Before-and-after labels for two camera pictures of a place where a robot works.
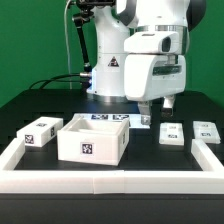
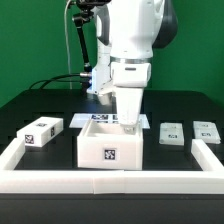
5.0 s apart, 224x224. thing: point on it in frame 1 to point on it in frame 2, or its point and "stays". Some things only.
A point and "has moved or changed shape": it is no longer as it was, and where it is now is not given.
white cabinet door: (206, 131) stays
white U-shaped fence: (208, 181) stays
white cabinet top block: (40, 131) stays
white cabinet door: (171, 133) stays
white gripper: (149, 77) to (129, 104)
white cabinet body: (101, 141) has moved or changed shape
